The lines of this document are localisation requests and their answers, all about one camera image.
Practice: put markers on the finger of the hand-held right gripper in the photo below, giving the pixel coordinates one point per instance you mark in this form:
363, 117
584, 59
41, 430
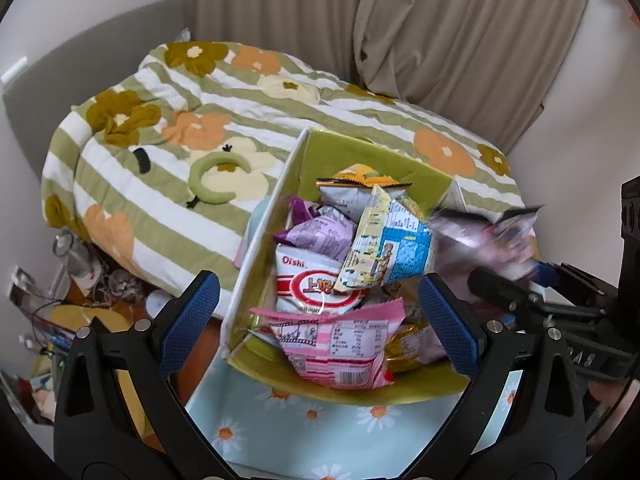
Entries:
500, 287
575, 280

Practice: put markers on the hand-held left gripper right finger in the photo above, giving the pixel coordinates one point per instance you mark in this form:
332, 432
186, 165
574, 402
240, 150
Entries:
447, 325

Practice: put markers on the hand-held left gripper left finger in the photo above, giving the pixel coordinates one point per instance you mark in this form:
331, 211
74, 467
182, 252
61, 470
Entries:
192, 320

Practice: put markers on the purple cartoon girl snack packet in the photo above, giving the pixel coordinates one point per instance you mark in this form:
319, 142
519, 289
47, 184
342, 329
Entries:
480, 240

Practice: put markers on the green cardboard box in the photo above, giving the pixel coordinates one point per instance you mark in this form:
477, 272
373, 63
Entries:
415, 170

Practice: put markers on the grey potato chips packet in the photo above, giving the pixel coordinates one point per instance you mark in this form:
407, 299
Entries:
345, 200

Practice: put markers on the golden yellow snack packet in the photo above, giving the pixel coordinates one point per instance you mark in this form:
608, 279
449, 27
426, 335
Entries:
415, 345

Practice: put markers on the white round lid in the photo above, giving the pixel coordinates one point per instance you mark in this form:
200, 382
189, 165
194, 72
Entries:
157, 302

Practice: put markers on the orange wooden side table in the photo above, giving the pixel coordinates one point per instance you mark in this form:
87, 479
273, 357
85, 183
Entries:
202, 360

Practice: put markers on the blue white yellow snack packet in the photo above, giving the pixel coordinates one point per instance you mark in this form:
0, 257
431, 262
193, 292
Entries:
395, 255

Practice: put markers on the pink snack packet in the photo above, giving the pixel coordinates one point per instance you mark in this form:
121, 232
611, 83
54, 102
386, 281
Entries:
340, 350

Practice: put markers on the red and white snack packet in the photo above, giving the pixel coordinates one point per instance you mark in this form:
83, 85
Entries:
305, 285

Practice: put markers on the yellow round stool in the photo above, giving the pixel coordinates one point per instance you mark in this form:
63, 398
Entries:
65, 317

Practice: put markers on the green striped floral quilt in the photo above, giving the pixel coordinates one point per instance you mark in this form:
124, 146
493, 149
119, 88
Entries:
165, 195

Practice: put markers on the glass jar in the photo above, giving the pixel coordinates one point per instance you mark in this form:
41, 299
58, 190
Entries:
70, 252

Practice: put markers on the light blue daisy cloth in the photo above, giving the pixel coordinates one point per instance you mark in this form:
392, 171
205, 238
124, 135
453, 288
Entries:
310, 435

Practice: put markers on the orange snack packet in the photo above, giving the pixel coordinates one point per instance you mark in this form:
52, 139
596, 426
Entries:
365, 176

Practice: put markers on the beige curtain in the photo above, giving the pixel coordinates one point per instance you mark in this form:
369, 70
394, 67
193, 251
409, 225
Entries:
450, 35

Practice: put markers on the grey bed headboard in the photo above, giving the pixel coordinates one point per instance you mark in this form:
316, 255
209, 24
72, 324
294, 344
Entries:
75, 55

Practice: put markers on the white wall socket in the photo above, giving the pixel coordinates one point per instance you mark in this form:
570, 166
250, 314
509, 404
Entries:
15, 69

